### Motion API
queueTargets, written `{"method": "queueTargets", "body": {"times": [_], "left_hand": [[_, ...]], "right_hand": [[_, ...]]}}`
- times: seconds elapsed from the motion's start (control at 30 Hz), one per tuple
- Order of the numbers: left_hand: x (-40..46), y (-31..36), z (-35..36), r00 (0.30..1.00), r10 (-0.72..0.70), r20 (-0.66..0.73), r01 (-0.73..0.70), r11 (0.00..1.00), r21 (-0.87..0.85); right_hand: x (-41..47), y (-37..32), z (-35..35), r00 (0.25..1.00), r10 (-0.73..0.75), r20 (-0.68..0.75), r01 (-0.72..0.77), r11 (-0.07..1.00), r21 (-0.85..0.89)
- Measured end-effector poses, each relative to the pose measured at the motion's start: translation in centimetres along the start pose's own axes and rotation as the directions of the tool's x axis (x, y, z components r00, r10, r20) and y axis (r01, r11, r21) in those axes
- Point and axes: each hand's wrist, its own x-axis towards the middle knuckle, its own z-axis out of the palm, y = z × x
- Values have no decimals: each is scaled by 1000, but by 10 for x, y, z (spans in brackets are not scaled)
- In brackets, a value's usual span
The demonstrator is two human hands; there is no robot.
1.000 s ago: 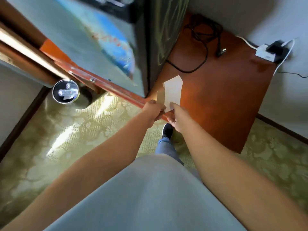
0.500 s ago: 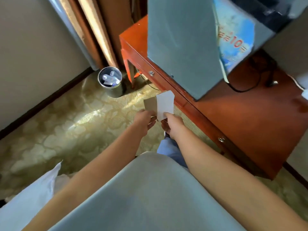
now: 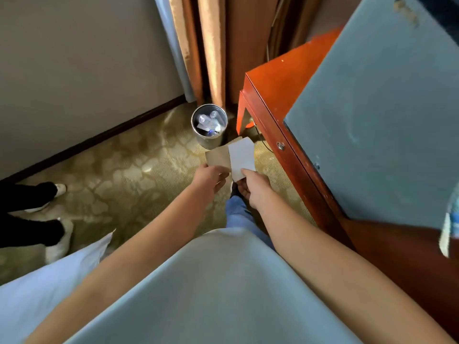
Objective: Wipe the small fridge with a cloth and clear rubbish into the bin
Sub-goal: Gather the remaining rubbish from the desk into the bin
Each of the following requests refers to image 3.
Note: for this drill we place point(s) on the white sheer curtain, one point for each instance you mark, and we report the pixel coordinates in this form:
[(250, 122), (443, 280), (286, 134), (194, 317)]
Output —
[(175, 46)]

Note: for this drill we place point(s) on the person's right forearm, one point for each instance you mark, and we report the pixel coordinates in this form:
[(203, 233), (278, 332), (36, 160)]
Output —
[(351, 283)]

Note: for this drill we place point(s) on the brown cardboard pieces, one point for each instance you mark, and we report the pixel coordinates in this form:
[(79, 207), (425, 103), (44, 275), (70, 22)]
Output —
[(218, 156)]

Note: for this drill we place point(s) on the brown curtain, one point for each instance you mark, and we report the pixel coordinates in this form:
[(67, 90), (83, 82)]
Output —
[(236, 46)]

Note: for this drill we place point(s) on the person's left hand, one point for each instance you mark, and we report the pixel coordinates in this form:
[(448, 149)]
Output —
[(209, 179)]

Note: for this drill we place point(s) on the round metal trash bin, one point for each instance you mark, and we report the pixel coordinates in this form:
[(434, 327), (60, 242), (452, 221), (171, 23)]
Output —
[(211, 142)]

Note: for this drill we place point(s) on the grey mini fridge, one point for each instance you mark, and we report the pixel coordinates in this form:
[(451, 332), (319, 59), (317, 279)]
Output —
[(387, 139)]

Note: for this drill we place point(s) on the plastic water bottle blue label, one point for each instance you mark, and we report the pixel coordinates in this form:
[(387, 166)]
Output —
[(213, 133)]

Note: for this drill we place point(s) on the person's grey shirt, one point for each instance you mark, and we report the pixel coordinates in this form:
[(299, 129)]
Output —
[(215, 293)]

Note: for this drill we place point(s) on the person's right hand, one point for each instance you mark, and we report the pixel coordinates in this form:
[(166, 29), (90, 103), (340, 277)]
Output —
[(256, 191)]

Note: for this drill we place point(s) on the person's right black shoe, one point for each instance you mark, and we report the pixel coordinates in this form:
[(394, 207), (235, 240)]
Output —
[(235, 190)]

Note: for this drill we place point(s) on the person's legs in blue jeans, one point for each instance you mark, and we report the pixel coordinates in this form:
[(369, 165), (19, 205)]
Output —
[(242, 218)]

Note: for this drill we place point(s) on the person's left forearm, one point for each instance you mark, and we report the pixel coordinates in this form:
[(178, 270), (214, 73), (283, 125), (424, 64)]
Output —
[(136, 261)]

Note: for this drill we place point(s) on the white bed sheet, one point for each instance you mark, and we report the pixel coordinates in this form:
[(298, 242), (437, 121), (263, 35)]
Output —
[(46, 293)]

